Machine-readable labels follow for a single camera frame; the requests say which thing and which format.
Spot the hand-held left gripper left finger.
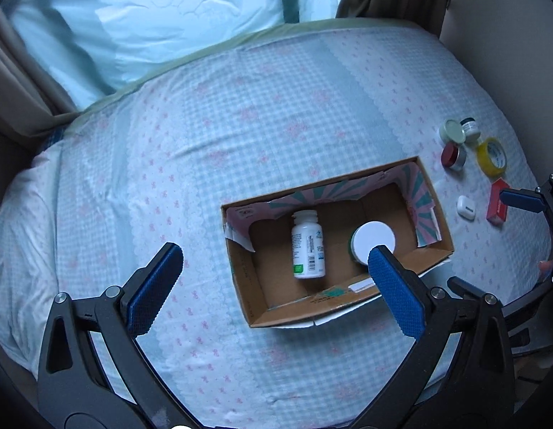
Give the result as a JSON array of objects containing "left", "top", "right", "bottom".
[{"left": 37, "top": 242, "right": 202, "bottom": 429}]

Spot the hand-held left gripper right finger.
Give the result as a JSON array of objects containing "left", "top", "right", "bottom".
[{"left": 348, "top": 245, "right": 517, "bottom": 429}]

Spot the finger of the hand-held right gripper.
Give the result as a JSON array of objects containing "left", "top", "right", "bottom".
[
  {"left": 447, "top": 276, "right": 553, "bottom": 319},
  {"left": 499, "top": 173, "right": 553, "bottom": 278}
]

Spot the small red box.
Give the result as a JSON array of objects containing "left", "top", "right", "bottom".
[{"left": 487, "top": 179, "right": 511, "bottom": 226}]

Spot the green jar with white lid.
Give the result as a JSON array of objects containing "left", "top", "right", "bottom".
[{"left": 350, "top": 221, "right": 398, "bottom": 265}]

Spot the cardboard box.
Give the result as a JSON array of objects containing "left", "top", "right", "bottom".
[{"left": 220, "top": 156, "right": 456, "bottom": 328}]

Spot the yellow tape roll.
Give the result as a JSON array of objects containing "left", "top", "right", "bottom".
[{"left": 477, "top": 136, "right": 509, "bottom": 177}]

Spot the white earbud case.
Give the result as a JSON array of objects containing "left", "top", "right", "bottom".
[{"left": 456, "top": 195, "right": 477, "bottom": 221}]

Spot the red round tin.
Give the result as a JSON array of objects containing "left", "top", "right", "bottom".
[{"left": 441, "top": 142, "right": 467, "bottom": 169}]

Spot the small dark green jar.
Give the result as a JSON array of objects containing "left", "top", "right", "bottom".
[{"left": 460, "top": 117, "right": 481, "bottom": 144}]

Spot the jar with pale green lid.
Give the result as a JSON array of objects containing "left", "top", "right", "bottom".
[{"left": 439, "top": 119, "right": 466, "bottom": 144}]

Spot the white pill bottle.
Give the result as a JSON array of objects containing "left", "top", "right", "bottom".
[{"left": 291, "top": 209, "right": 327, "bottom": 280}]

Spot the beige curtain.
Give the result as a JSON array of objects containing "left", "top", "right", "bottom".
[{"left": 0, "top": 9, "right": 78, "bottom": 146}]

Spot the light blue quilt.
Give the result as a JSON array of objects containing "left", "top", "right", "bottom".
[{"left": 9, "top": 0, "right": 349, "bottom": 110}]

